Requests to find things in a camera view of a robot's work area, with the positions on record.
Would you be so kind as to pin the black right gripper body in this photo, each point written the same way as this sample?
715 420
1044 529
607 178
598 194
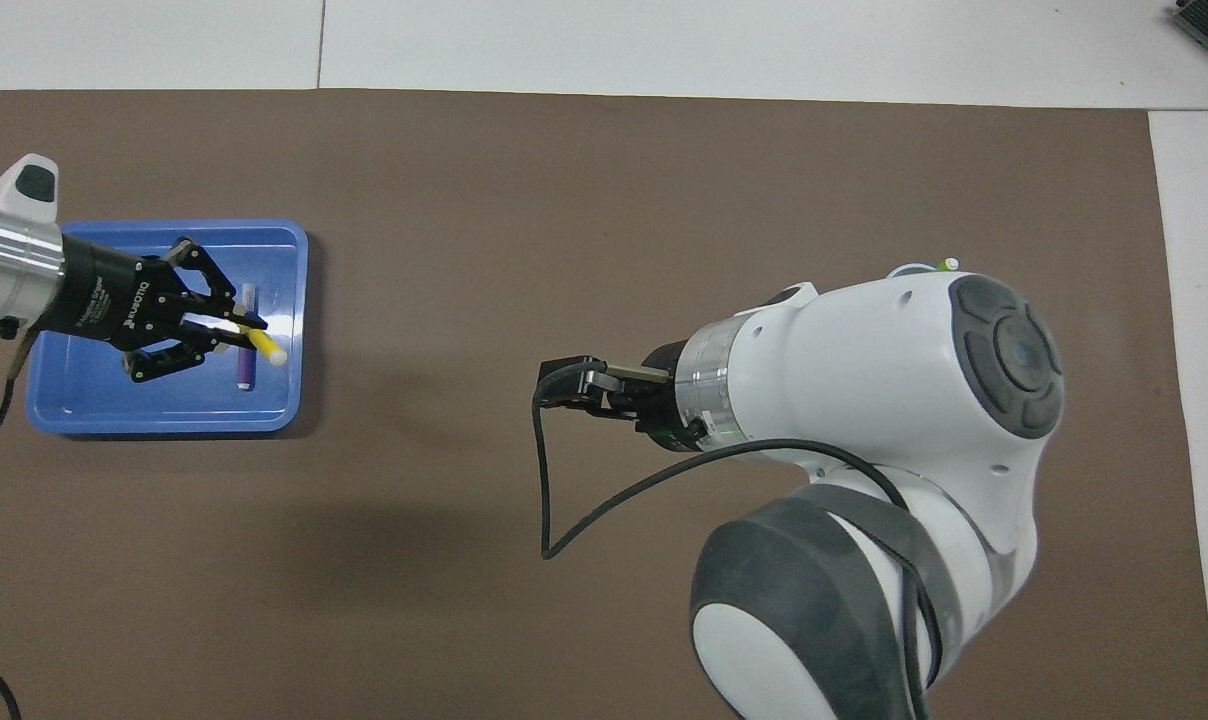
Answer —
664 400

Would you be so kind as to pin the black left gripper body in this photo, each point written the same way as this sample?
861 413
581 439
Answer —
104 295

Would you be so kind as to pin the yellow highlighter pen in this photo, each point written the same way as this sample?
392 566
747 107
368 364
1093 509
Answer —
269 348

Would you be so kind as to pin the purple highlighter pen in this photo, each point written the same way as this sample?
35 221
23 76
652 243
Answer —
247 372

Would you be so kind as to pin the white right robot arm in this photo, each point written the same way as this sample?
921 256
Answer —
864 400

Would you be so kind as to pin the blue plastic tray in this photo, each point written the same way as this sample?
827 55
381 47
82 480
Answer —
274 400

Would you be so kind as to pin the brown table mat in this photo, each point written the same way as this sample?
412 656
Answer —
604 250

